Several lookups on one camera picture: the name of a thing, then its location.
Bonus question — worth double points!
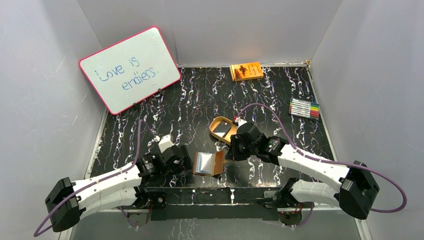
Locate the colour marker pen set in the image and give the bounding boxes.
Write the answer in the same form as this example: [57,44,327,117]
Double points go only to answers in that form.
[289,97,320,120]

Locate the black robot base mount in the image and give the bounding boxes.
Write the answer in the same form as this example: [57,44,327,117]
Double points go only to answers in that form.
[117,187,314,229]

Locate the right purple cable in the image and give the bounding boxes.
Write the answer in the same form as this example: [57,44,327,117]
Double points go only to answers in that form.
[235,102,408,229]

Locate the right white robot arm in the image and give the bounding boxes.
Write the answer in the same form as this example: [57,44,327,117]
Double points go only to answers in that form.
[225,121,380,220]

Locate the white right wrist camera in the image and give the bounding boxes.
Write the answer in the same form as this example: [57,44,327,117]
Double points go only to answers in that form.
[233,116,247,128]

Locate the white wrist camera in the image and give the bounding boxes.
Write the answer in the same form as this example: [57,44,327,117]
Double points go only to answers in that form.
[233,116,247,128]
[153,134,174,153]

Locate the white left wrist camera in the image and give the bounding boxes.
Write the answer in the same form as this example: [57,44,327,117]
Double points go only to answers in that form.
[153,134,174,153]

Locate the pink framed whiteboard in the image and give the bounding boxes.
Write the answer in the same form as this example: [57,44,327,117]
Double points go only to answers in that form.
[78,26,182,115]

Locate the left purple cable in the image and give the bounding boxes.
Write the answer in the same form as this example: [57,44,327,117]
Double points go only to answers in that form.
[33,119,160,238]

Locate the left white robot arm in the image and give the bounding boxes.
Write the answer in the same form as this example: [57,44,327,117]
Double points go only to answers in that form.
[45,144,193,233]

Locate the purple cable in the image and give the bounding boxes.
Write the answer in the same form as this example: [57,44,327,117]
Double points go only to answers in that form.
[235,102,408,229]
[33,119,160,238]

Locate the gold oval tin tray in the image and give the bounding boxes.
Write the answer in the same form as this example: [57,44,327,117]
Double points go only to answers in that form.
[209,116,237,146]

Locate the brown leather card holder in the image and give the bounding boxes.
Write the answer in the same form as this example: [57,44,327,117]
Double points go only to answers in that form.
[193,150,225,176]

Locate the aluminium rail frame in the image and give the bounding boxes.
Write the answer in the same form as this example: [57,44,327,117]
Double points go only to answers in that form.
[57,188,374,240]

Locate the orange book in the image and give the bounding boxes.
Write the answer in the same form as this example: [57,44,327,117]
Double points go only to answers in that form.
[229,62,264,82]

